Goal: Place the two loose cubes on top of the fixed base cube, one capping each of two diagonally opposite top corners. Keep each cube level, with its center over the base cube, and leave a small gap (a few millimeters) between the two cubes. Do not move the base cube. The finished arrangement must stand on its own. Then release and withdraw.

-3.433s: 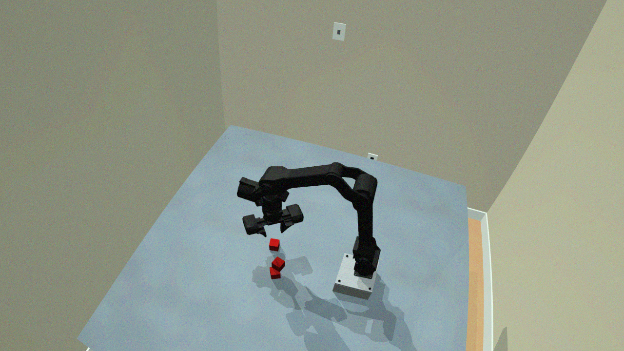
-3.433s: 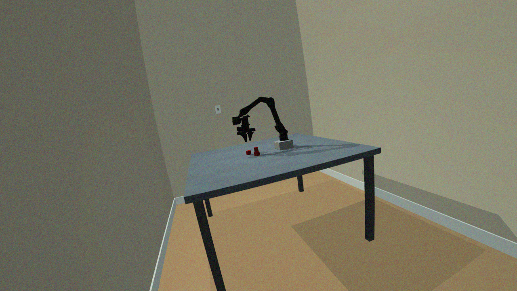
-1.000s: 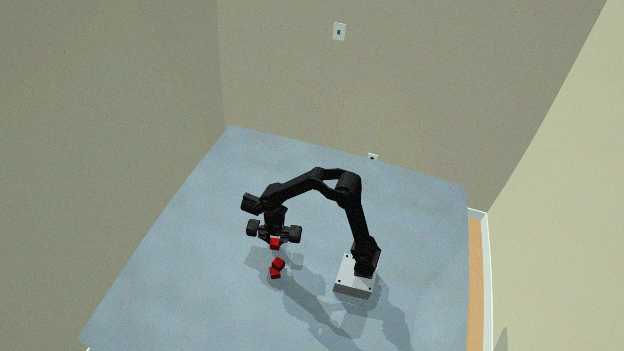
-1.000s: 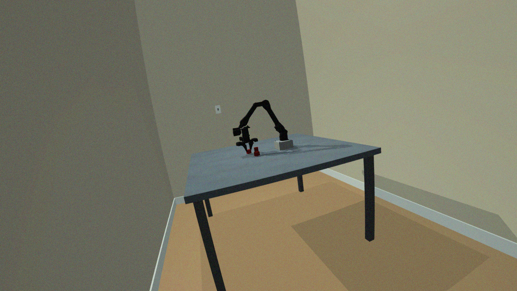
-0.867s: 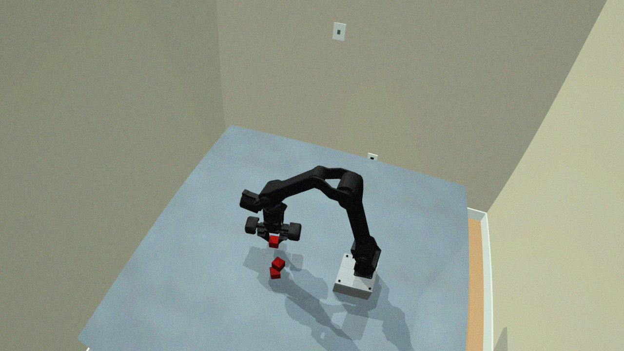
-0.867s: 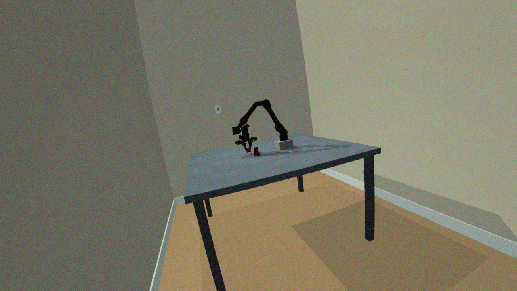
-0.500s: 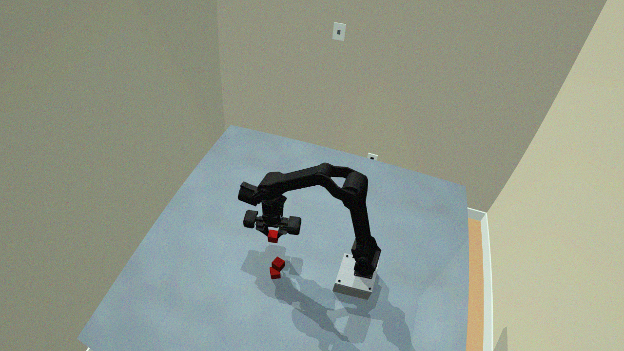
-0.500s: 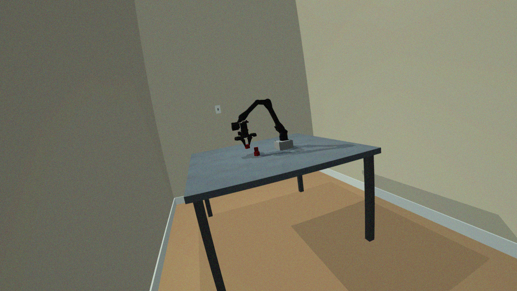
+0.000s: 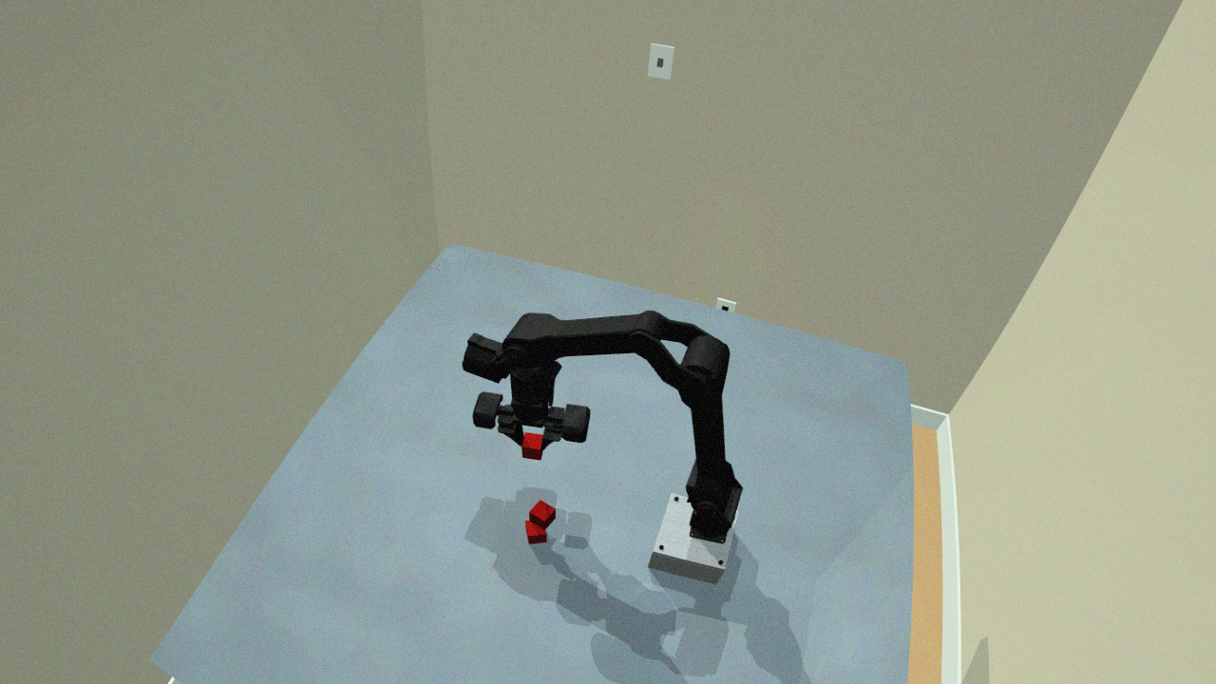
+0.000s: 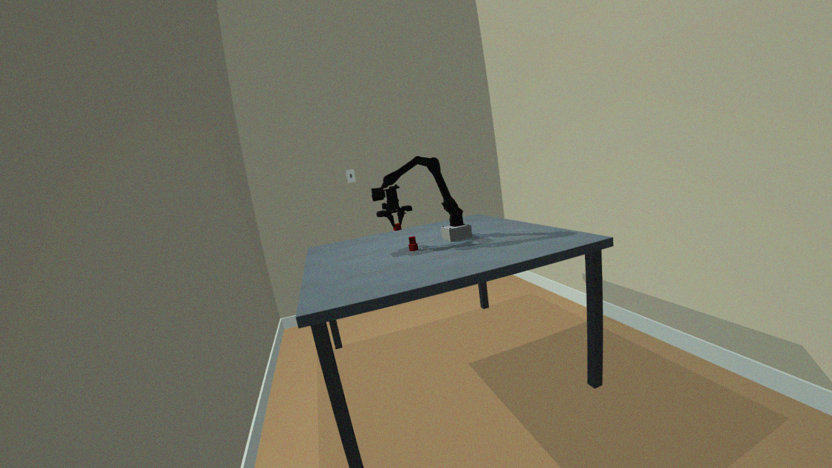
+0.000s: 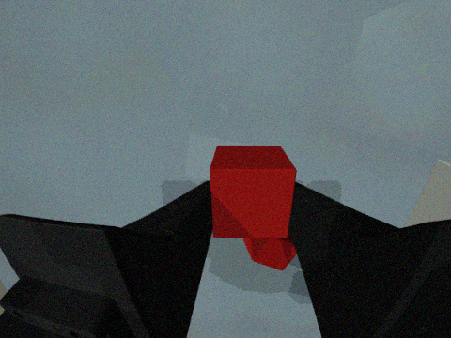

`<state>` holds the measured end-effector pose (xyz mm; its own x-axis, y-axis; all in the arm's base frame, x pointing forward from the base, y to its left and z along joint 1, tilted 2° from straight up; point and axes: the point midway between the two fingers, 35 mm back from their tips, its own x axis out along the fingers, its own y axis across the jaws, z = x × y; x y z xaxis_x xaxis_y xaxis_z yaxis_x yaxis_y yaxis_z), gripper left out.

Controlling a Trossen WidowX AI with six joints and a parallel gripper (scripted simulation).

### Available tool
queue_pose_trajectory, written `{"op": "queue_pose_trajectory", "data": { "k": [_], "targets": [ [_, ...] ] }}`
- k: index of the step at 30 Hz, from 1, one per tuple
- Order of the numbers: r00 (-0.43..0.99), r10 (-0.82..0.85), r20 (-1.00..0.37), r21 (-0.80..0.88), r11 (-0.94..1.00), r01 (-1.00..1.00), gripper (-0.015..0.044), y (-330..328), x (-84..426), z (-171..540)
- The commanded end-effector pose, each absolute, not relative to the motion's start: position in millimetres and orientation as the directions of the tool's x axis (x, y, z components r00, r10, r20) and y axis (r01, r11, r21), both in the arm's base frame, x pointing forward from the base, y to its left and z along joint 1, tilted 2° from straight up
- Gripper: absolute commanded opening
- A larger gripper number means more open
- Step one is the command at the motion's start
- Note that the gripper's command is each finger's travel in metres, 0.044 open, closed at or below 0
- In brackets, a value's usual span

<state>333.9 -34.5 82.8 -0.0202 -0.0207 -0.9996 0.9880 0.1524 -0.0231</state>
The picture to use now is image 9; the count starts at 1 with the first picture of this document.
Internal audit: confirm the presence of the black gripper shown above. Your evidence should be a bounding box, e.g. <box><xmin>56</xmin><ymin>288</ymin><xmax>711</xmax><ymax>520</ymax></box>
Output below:
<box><xmin>473</xmin><ymin>389</ymin><xmax>590</xmax><ymax>450</ymax></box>

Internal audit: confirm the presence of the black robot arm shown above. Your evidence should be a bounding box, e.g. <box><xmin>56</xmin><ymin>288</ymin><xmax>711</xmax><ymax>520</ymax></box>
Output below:
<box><xmin>463</xmin><ymin>310</ymin><xmax>743</xmax><ymax>544</ymax></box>

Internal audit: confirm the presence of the red cube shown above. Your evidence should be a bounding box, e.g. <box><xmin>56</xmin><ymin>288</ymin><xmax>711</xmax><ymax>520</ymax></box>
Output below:
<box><xmin>529</xmin><ymin>501</ymin><xmax>556</xmax><ymax>529</ymax></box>
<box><xmin>525</xmin><ymin>521</ymin><xmax>547</xmax><ymax>544</ymax></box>
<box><xmin>522</xmin><ymin>432</ymin><xmax>544</xmax><ymax>460</ymax></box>

